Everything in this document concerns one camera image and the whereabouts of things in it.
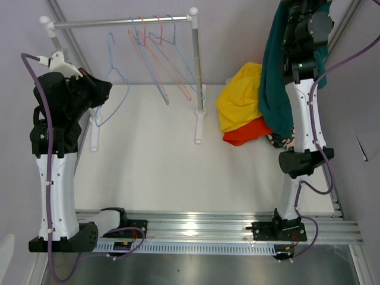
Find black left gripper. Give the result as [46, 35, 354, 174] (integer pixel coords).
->
[65, 67, 112, 120]

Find pink wire hanger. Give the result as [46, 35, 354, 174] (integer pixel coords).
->
[134, 16, 192, 105]
[128, 16, 170, 105]

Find teal green shorts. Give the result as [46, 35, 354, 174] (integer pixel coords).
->
[258, 2, 335, 139]

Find yellow shorts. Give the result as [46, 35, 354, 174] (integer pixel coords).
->
[216, 62, 262, 133]

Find camouflage orange black shorts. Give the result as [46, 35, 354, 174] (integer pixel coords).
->
[267, 128, 295, 151]

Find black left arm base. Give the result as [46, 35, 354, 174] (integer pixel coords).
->
[101, 207, 148, 239]

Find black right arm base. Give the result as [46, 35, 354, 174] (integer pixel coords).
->
[245, 209, 307, 242]

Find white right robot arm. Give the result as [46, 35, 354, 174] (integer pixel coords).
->
[271, 1, 334, 240]

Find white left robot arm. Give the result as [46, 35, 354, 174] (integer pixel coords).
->
[28, 68, 129, 253]

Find metal clothes rack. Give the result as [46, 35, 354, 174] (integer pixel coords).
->
[39, 7, 207, 145]

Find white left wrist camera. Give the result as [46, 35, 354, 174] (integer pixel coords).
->
[37, 51, 83, 78]

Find white slotted cable duct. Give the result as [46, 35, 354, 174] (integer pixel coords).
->
[93, 241, 276, 256]

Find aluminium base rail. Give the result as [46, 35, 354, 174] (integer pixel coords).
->
[74, 210, 365, 245]

